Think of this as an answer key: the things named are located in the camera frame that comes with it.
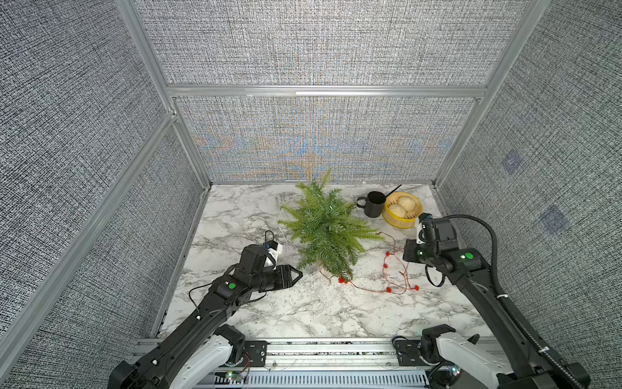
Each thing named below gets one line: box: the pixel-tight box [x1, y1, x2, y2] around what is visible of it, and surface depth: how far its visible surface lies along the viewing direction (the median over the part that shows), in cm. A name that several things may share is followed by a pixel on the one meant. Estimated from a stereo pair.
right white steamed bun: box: [397, 195, 417, 212], surface depth 108 cm
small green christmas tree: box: [277, 168, 385, 282], surface depth 73 cm
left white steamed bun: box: [389, 204, 407, 219], surface depth 104 cm
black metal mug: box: [356, 190, 387, 219], surface depth 106 cm
